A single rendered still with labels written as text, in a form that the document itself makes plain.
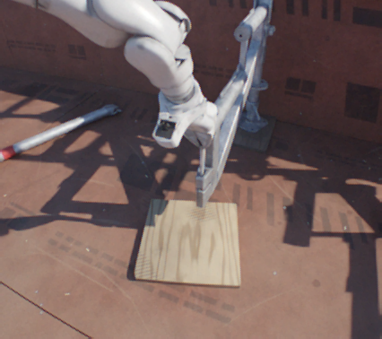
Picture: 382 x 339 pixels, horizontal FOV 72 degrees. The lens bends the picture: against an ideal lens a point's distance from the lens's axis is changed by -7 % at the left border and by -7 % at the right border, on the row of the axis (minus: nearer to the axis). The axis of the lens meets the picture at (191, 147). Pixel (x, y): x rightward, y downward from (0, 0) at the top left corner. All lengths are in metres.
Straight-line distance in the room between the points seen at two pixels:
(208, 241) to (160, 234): 0.16
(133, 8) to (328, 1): 1.06
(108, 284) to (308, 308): 0.57
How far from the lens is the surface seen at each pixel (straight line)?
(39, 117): 1.72
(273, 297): 0.89
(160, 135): 0.48
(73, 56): 2.01
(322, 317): 0.90
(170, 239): 0.93
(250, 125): 1.42
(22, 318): 0.94
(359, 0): 1.35
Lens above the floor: 0.79
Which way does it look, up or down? 38 degrees down
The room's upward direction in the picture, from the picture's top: straight up
